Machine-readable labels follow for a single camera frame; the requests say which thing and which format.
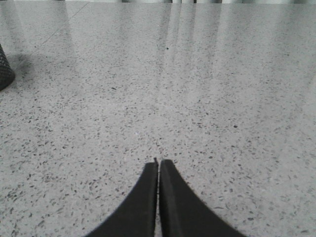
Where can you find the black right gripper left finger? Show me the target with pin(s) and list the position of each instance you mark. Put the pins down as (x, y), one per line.
(136, 215)

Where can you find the black mesh pen bucket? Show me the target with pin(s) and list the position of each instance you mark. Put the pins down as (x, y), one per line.
(7, 75)

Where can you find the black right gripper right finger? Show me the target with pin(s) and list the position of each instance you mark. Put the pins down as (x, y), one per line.
(182, 213)

